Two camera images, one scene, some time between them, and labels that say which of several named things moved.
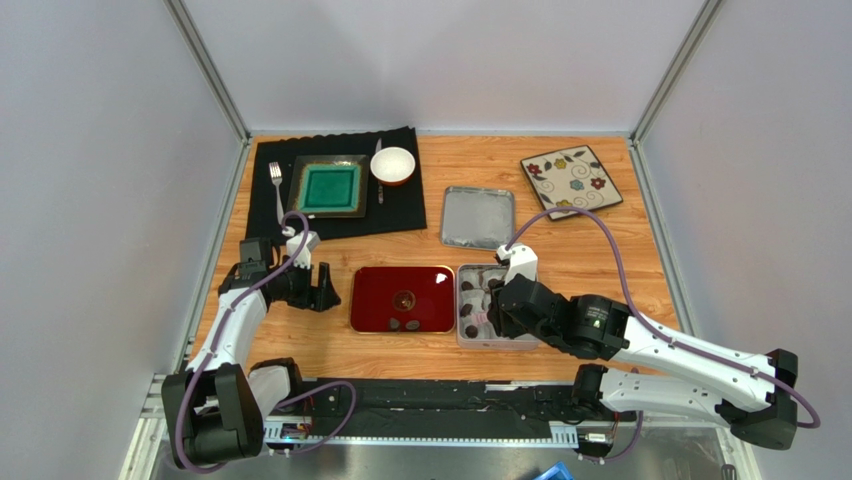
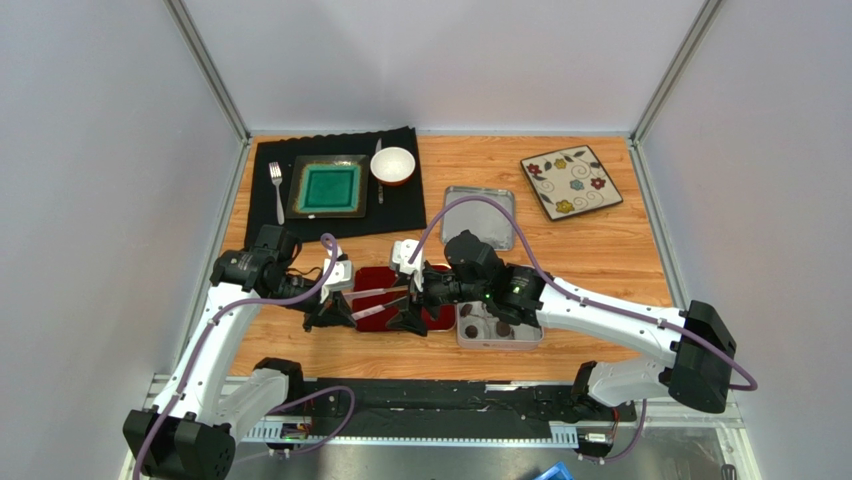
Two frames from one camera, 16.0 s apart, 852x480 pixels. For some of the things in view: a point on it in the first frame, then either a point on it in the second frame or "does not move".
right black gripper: [508, 308] to [420, 301]
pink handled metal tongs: [479, 318] to [349, 294]
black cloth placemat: [389, 208] does not move
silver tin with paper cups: [474, 330] does not move
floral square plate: [569, 178] does not move
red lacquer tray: [425, 294] does not move
